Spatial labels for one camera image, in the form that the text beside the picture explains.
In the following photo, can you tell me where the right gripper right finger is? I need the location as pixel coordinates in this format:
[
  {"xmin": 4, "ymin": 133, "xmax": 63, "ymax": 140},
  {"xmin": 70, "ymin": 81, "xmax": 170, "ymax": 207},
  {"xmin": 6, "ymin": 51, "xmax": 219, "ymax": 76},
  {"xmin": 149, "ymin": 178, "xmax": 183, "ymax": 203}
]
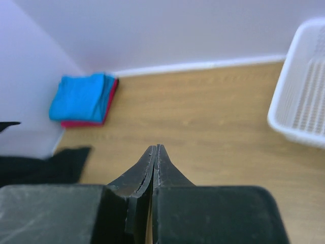
[{"xmin": 151, "ymin": 144, "xmax": 195, "ymax": 243}]

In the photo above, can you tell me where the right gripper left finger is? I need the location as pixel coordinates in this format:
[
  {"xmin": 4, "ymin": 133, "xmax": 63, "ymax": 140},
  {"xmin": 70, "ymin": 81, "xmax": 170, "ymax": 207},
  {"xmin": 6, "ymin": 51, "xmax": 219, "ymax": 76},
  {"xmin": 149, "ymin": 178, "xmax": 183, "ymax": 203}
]
[{"xmin": 107, "ymin": 146, "xmax": 155, "ymax": 243}]

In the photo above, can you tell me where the black t shirt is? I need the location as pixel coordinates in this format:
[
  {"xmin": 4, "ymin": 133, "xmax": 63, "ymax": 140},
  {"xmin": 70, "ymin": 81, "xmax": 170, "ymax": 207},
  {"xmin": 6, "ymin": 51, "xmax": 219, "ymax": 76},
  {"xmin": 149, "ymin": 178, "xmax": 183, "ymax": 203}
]
[{"xmin": 0, "ymin": 121, "xmax": 92, "ymax": 188}]

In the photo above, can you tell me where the red folded t shirt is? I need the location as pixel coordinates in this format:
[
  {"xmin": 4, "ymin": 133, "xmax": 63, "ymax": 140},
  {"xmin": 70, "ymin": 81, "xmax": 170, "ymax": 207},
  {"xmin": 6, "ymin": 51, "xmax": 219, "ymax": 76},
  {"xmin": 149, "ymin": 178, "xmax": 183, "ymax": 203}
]
[{"xmin": 60, "ymin": 76, "xmax": 119, "ymax": 129}]

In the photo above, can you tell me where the blue folded t shirt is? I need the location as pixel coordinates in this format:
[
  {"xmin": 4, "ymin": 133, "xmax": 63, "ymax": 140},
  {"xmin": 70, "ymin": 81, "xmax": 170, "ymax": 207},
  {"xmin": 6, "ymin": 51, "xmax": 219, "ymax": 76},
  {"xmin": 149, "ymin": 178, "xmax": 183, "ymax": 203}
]
[{"xmin": 49, "ymin": 73, "xmax": 115, "ymax": 122}]

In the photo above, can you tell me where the white plastic basket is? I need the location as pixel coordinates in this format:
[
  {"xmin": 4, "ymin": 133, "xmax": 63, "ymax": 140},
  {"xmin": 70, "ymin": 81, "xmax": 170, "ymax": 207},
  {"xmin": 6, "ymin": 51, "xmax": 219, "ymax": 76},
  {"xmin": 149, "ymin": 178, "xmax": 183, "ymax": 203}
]
[{"xmin": 267, "ymin": 18, "xmax": 324, "ymax": 148}]

